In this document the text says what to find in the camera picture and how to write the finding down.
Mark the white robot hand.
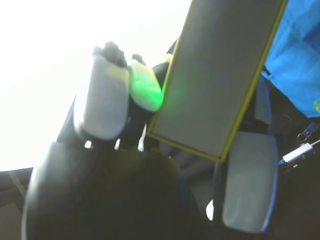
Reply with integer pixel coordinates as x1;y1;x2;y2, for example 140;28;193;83
21;41;280;240

